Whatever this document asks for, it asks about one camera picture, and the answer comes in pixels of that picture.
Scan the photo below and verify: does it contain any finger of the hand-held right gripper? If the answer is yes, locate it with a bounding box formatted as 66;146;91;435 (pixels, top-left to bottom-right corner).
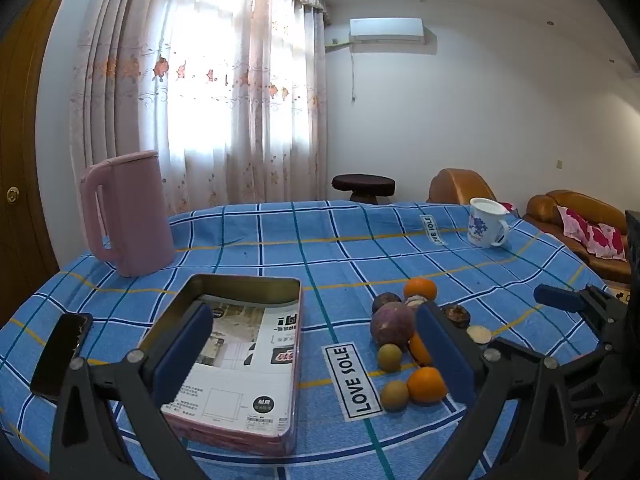
534;284;628;331
560;342;613;391

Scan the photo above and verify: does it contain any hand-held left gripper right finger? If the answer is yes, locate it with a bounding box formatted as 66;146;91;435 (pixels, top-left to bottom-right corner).
416;303;583;480

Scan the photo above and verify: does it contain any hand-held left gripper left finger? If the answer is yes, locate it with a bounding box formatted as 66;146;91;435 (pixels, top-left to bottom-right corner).
49;303;215;480

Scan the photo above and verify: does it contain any orange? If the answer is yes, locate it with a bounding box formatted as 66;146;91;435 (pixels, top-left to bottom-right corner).
403;278;438;303
406;366;447;405
408;332;433;367

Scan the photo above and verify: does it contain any dark brown round fruit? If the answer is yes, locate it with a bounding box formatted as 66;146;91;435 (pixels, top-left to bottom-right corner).
440;304;472;328

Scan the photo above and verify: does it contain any small green-brown fruit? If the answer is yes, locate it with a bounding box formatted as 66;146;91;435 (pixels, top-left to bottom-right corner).
381;380;411;411
377;343;403;372

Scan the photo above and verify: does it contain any large purple round fruit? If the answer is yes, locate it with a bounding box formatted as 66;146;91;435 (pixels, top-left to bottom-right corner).
370;301;417;348

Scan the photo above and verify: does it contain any dark purple passion fruit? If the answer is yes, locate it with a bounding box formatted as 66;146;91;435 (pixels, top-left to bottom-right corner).
372;292;402;315

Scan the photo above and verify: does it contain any pink metal tin box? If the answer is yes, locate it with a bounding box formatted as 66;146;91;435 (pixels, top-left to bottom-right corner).
136;274;303;457

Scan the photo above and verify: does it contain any printed paper sheet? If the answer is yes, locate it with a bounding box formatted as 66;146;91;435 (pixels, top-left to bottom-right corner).
167;296;301;436

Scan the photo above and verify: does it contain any pink floral pillow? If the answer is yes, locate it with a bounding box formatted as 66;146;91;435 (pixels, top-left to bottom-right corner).
557;205;628;261

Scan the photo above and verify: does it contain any brown leather sofa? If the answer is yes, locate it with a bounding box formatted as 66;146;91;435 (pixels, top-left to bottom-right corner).
522;190;633;283

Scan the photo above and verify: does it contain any dark cabinet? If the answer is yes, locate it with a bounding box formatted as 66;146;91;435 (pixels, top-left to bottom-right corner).
625;210;640;306

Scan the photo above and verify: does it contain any white printed mug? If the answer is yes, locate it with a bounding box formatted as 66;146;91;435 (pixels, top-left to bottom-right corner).
467;197;511;248

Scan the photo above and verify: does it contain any black smartphone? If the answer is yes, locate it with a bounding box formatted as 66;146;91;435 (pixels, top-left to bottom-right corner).
30;313;94;401

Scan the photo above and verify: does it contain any brown leather armchair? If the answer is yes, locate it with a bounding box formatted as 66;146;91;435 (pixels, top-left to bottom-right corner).
428;168;501;206

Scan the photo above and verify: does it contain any pink plastic jug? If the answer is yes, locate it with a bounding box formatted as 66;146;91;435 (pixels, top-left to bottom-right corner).
80;150;176;277

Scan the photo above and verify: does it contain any blue checked tablecloth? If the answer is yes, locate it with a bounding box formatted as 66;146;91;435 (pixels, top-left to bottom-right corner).
0;200;621;480

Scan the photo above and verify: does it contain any dark round stool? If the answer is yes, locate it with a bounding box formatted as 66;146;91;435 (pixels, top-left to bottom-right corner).
331;173;396;205

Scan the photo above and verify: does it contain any floral sheer curtain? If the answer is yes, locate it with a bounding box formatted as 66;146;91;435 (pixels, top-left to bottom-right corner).
67;0;331;216

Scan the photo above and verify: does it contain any wooden door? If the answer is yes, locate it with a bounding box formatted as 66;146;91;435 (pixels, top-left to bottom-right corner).
0;0;68;311

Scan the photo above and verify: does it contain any white wall air conditioner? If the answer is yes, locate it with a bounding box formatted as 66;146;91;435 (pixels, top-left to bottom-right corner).
348;17;425;45

